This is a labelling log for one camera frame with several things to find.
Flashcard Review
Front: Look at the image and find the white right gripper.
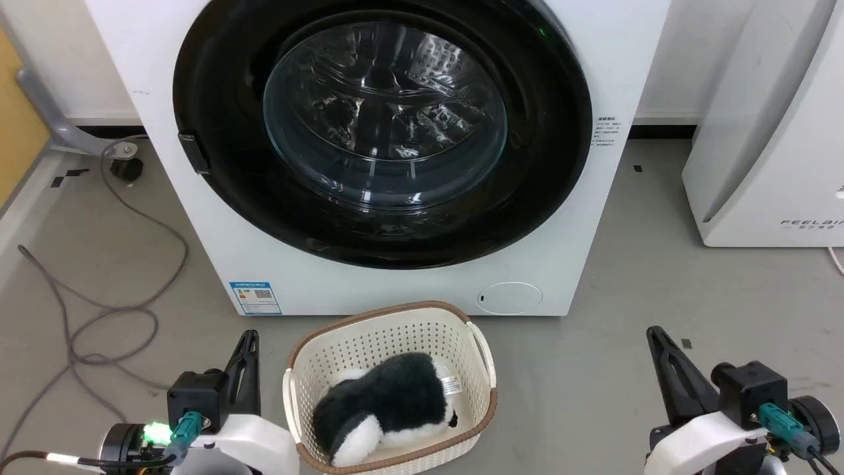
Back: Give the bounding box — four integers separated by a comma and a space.
645, 326, 842, 475

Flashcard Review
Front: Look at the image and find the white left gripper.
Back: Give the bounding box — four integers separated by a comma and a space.
99, 330, 300, 475

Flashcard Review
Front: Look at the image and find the black round washer door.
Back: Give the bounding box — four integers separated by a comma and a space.
173, 0, 593, 270

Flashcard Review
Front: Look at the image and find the white front-load washing machine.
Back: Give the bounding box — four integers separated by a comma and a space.
84, 0, 673, 317

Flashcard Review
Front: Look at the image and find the blue energy label sticker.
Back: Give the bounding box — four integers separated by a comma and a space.
229, 282, 283, 316

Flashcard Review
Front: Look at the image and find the cream perforated laundry basket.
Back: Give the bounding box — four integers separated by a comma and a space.
283, 301, 498, 475

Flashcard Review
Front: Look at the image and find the black and white plush toy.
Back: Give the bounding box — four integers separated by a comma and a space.
312, 352, 460, 468

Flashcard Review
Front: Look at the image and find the round white filter cover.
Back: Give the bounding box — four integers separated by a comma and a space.
477, 282, 544, 315

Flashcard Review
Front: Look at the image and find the white air purifier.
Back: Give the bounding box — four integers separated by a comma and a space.
681, 0, 844, 248

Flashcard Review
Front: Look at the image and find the black caster wheel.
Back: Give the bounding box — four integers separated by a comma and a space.
109, 141, 144, 183

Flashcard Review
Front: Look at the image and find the small printed text sticker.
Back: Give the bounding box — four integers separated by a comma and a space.
592, 117, 624, 148

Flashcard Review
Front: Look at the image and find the grey metal furniture leg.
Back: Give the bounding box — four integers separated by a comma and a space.
16, 67, 140, 159

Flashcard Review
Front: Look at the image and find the yellow wooden panel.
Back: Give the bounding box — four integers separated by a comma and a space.
0, 26, 52, 208

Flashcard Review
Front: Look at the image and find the black cable with teal plug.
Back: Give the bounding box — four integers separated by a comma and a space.
0, 411, 204, 475
757, 403, 844, 475

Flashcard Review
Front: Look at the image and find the grey floor cable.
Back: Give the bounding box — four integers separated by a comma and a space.
0, 135, 191, 462

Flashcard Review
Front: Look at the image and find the black plastic handle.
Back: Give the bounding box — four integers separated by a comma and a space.
178, 133, 211, 175

